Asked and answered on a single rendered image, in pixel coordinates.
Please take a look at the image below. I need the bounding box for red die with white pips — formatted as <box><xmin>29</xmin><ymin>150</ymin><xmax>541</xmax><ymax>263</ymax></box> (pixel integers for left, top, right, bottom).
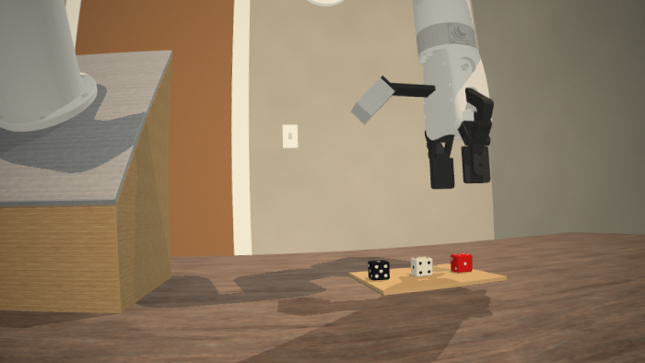
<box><xmin>451</xmin><ymin>253</ymin><xmax>473</xmax><ymax>273</ymax></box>

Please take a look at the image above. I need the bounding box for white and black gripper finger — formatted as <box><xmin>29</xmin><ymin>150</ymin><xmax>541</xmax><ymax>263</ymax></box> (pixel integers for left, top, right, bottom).
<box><xmin>425</xmin><ymin>130</ymin><xmax>454</xmax><ymax>189</ymax></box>
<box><xmin>458</xmin><ymin>88</ymin><xmax>494</xmax><ymax>183</ymax></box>

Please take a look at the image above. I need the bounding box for tan flat mat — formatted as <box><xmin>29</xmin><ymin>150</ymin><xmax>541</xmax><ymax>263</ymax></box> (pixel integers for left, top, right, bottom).
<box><xmin>349</xmin><ymin>263</ymin><xmax>507</xmax><ymax>295</ymax></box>

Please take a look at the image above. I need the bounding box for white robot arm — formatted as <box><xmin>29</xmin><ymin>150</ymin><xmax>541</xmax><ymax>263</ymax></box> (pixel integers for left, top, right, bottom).
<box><xmin>0</xmin><ymin>0</ymin><xmax>476</xmax><ymax>132</ymax></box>

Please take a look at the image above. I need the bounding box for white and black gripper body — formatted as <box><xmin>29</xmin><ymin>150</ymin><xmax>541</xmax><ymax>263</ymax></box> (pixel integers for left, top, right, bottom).
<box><xmin>418</xmin><ymin>44</ymin><xmax>489</xmax><ymax>141</ymax></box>

